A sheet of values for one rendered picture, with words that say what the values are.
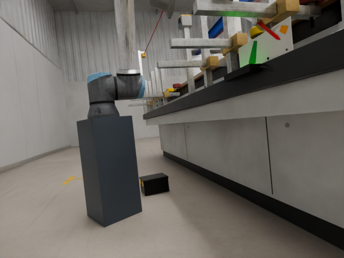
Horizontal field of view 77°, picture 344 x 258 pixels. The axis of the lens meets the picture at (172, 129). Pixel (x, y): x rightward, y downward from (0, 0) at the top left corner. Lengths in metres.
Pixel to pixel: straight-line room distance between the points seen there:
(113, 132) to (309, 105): 0.96
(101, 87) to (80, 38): 8.06
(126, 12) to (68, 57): 7.91
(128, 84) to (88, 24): 8.27
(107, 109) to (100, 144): 0.21
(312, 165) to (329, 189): 0.10
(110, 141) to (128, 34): 0.62
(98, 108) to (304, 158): 1.07
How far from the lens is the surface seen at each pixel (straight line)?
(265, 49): 0.83
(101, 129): 1.25
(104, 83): 1.35
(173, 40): 0.89
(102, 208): 1.30
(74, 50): 9.25
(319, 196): 1.05
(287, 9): 0.79
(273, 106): 0.83
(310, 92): 0.72
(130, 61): 1.36
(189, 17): 1.59
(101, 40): 9.26
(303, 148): 1.04
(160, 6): 0.68
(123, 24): 1.37
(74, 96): 8.88
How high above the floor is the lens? 0.54
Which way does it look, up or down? 2 degrees down
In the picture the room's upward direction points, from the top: 6 degrees counter-clockwise
